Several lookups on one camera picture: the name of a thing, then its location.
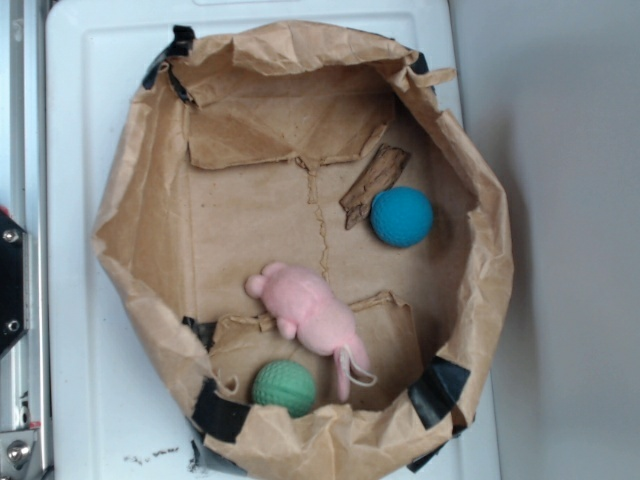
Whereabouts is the green dimpled ball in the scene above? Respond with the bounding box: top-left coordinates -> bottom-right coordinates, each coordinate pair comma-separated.
251,360 -> 316,418

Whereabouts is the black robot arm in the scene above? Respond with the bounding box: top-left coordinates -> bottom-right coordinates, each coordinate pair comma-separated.
0,207 -> 26,358

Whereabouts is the blue dimpled ball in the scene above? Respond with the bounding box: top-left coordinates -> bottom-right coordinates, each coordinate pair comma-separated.
370,187 -> 434,248

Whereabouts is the brown paper bag tray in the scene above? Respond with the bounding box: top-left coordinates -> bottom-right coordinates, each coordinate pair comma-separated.
93,21 -> 514,479

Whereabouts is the pink plush toy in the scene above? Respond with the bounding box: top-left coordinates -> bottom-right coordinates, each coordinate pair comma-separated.
245,262 -> 377,402

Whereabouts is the brown wood bark piece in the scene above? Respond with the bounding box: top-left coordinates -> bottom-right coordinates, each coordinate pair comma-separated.
339,144 -> 411,230

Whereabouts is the white plastic tray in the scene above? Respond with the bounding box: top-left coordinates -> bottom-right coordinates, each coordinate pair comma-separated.
44,0 -> 503,480

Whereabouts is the silver metal frame rail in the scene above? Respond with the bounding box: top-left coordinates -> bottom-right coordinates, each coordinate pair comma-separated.
1,1 -> 54,479

